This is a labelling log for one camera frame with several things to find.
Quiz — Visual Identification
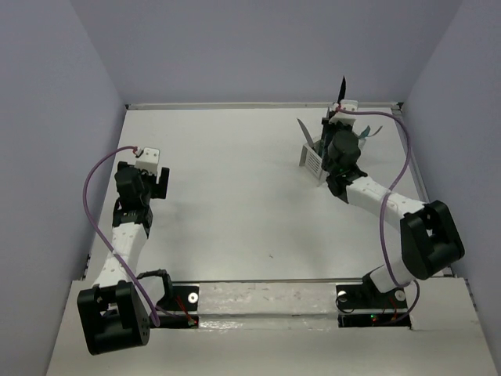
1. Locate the white two-compartment utensil holder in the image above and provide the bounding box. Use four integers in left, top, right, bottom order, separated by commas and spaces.
299, 137, 367, 186

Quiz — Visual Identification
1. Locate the teal plastic fork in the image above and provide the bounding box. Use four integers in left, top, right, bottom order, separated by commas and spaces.
359, 126, 371, 139

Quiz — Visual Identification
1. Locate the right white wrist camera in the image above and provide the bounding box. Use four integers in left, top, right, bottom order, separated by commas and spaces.
330, 99, 359, 125

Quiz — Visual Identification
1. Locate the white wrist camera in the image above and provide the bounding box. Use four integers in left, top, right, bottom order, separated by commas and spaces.
135, 147, 160, 175
330, 99, 359, 125

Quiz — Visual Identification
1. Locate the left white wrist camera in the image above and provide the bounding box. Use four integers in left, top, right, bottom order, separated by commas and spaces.
135, 147, 160, 175

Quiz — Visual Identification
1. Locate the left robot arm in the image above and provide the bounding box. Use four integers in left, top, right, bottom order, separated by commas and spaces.
77, 153, 173, 356

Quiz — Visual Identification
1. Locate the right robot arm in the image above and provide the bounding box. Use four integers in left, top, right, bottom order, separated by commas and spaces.
322, 111, 465, 307

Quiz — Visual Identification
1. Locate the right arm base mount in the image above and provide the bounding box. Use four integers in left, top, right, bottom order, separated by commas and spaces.
335, 284, 412, 328

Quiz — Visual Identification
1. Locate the pink handled knife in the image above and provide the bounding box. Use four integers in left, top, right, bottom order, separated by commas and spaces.
337, 77, 347, 104

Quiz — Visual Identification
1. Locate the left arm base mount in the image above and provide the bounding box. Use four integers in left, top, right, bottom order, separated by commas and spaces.
137, 269, 200, 329

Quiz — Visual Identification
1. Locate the black handled knife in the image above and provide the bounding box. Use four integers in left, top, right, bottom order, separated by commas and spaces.
297, 118, 315, 150

